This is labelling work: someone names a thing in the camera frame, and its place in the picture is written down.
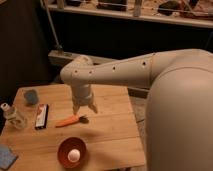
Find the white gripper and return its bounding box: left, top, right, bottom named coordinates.
left=71, top=84, right=98, bottom=115

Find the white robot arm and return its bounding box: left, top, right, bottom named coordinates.
left=60, top=49, right=213, bottom=171

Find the orange toy carrot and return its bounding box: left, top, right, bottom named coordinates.
left=55, top=115, right=89, bottom=128

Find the red bowl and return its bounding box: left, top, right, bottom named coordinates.
left=57, top=137, right=87, bottom=169

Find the white egg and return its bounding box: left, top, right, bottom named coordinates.
left=67, top=149, right=81, bottom=162

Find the metal pole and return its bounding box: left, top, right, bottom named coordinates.
left=43, top=0, right=63, bottom=52

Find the clear plastic bottle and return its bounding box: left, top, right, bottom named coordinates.
left=0, top=103, right=27, bottom=130

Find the blue cloth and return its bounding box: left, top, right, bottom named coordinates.
left=0, top=144, right=18, bottom=170

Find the wooden shelf with clutter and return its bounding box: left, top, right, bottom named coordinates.
left=40, top=0, right=213, bottom=29

